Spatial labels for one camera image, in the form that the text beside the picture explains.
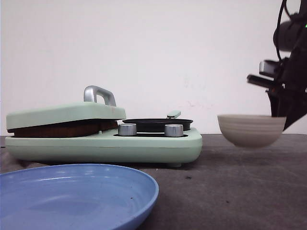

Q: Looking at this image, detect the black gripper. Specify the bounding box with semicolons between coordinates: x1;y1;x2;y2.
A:
247;38;307;131

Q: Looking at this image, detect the beige ribbed ceramic bowl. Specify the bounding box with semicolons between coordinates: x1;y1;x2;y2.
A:
217;114;286;148

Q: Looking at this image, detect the white bread slice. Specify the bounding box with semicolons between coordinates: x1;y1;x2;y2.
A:
13;122;101;138
98;121;118;132

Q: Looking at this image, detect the breakfast maker hinged lid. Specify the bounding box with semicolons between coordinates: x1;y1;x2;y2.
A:
6;85;126;133

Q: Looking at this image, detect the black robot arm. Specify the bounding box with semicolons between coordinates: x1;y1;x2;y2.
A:
247;0;307;129

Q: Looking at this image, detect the mint green breakfast maker base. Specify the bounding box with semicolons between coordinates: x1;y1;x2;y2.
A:
5;128;202;167

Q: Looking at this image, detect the right silver control knob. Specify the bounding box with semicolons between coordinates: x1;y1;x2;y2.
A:
164;124;184;138

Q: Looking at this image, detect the silver control knob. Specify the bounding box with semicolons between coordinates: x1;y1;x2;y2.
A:
118;123;137;137
164;124;184;138

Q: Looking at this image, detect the small black frying pan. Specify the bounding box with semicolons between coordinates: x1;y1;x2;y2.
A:
122;110;193;133

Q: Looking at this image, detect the left silver control knob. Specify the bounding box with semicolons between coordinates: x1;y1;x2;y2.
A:
118;123;137;137

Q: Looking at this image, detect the blue plastic plate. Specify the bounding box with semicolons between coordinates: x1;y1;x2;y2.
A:
0;164;159;230

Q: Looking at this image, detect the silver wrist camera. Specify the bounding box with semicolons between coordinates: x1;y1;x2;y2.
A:
259;60;281;78

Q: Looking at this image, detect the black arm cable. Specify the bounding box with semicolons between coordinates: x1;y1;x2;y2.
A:
274;0;303;63

